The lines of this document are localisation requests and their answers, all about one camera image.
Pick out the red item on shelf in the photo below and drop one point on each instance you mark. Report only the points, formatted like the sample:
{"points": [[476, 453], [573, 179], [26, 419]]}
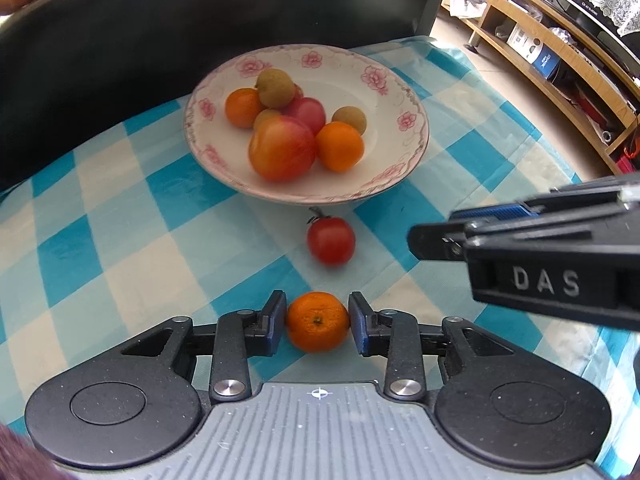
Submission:
{"points": [[592, 107]]}

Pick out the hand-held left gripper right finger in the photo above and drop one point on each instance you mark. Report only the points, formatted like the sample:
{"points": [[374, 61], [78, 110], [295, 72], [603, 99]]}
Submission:
{"points": [[358, 325]]}

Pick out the white papers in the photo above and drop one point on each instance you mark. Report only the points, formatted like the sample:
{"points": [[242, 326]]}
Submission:
{"points": [[465, 2]]}

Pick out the black television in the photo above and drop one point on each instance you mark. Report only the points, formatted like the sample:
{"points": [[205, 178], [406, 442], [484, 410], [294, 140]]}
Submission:
{"points": [[600, 25]]}

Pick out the black sofa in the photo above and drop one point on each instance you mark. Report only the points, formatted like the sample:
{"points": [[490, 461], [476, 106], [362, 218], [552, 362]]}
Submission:
{"points": [[150, 35]]}

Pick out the white floral rim plate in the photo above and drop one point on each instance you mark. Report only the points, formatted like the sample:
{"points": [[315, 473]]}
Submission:
{"points": [[390, 132]]}

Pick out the large red apple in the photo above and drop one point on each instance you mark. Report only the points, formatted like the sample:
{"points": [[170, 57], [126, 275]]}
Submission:
{"points": [[282, 150]]}

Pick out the red tomato with stem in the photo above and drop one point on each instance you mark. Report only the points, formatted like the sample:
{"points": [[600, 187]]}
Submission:
{"points": [[331, 241]]}

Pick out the wooden shelf unit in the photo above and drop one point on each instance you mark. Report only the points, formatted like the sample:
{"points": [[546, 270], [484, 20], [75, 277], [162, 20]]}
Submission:
{"points": [[575, 77]]}

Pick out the brown longan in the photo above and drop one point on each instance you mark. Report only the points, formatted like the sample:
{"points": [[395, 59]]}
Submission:
{"points": [[275, 87], [351, 117], [265, 119]]}

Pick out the small orange mandarin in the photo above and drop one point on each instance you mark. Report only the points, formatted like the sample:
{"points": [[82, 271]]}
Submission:
{"points": [[242, 107], [317, 322], [340, 147]]}

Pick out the blue white checked tablecloth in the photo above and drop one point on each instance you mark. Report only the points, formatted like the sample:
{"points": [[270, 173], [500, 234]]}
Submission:
{"points": [[125, 240]]}

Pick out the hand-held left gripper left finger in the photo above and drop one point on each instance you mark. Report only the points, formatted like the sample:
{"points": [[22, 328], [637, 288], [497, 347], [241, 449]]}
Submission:
{"points": [[276, 322]]}

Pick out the white box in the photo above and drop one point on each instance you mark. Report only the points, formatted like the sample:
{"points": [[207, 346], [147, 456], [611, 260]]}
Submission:
{"points": [[525, 42]]}

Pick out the clear plastic container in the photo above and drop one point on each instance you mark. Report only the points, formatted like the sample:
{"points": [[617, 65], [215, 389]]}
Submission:
{"points": [[522, 6]]}

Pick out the blue box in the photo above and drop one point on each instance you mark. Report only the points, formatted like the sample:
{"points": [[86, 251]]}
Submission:
{"points": [[549, 65]]}

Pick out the red bag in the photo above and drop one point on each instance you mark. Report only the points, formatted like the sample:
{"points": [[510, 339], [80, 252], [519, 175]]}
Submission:
{"points": [[627, 162]]}

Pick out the maroon cloth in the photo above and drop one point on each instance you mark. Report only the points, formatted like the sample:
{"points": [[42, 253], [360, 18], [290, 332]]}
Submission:
{"points": [[15, 455]]}

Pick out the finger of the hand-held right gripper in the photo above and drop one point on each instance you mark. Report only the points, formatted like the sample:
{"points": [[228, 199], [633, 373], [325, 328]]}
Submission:
{"points": [[435, 242], [495, 211]]}

